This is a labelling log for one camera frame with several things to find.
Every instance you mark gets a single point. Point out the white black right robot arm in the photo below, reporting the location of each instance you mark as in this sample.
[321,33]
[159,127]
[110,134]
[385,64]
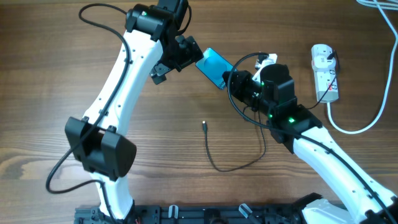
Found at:
[271,91]

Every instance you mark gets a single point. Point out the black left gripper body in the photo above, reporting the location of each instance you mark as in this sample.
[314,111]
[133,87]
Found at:
[181,55]

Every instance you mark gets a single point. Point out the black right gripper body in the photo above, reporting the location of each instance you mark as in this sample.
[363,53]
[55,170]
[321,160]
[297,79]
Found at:
[249,91]

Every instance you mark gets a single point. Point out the blue screen Galaxy smartphone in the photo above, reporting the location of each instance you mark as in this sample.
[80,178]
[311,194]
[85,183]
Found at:
[213,66]

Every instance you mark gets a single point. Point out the white power strip socket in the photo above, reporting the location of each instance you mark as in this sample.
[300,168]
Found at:
[324,68]

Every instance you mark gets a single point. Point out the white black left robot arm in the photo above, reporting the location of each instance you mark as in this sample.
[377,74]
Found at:
[152,45]

